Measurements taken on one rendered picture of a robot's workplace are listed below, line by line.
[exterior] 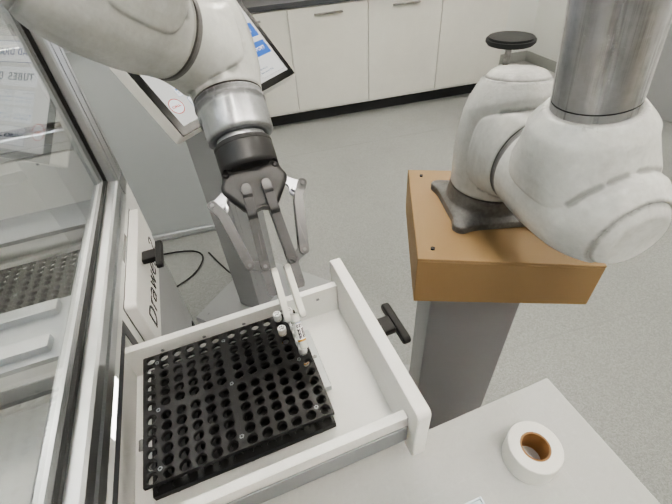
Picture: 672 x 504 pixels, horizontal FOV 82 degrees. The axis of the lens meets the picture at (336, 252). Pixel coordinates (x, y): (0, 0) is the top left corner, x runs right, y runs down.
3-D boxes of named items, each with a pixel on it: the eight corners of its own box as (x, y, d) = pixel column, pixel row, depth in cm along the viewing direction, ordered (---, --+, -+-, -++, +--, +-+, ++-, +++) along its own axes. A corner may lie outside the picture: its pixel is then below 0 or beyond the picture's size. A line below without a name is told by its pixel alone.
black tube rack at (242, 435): (299, 334, 64) (293, 309, 59) (337, 435, 51) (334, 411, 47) (159, 383, 59) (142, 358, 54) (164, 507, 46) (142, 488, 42)
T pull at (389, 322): (387, 306, 59) (387, 300, 58) (411, 343, 54) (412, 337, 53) (365, 313, 58) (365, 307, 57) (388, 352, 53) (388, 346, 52)
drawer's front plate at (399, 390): (342, 300, 71) (338, 255, 64) (424, 452, 50) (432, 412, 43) (333, 303, 71) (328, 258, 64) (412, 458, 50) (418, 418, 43)
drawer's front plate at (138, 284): (157, 247, 86) (138, 206, 79) (162, 348, 66) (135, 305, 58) (149, 249, 86) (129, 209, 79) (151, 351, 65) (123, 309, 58)
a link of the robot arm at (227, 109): (199, 122, 54) (211, 162, 53) (187, 89, 45) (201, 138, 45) (263, 108, 56) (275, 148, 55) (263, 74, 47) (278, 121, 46)
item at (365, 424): (335, 303, 69) (333, 279, 65) (406, 441, 50) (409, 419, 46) (93, 384, 59) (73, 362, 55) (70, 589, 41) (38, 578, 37)
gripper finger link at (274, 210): (258, 187, 52) (268, 184, 52) (288, 265, 52) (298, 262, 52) (257, 179, 48) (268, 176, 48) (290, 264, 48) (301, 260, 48)
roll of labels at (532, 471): (550, 496, 51) (559, 486, 48) (495, 467, 54) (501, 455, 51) (559, 449, 55) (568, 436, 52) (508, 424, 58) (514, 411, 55)
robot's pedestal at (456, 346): (473, 369, 149) (523, 205, 99) (490, 450, 127) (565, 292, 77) (394, 366, 152) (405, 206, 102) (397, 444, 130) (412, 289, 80)
